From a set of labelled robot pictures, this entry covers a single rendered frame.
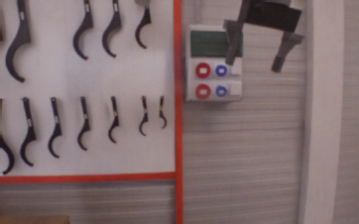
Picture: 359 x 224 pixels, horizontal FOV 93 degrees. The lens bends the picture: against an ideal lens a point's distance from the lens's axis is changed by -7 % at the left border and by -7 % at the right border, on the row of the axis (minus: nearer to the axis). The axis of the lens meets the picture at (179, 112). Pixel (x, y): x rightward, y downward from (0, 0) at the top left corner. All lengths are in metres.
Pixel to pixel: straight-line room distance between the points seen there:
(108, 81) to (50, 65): 0.43
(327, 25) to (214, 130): 1.26
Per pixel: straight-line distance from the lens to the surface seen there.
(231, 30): 0.47
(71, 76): 1.50
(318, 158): 1.92
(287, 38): 0.54
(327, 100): 1.89
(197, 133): 1.44
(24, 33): 1.66
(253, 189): 1.76
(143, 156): 1.42
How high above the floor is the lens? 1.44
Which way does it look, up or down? 4 degrees down
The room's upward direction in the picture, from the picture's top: 1 degrees counter-clockwise
